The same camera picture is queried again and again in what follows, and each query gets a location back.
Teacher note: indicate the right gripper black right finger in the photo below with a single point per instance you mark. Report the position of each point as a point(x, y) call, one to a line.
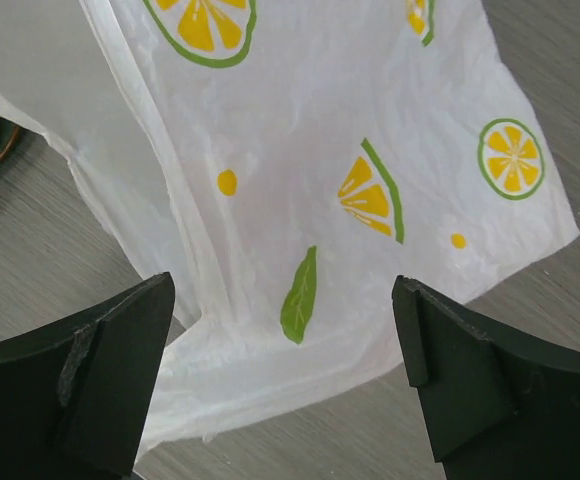
point(498, 403)

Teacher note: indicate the white plastic bag lemon print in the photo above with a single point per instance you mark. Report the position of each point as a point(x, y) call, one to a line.
point(285, 162)

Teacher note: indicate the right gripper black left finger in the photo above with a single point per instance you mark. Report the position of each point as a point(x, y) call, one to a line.
point(75, 393)

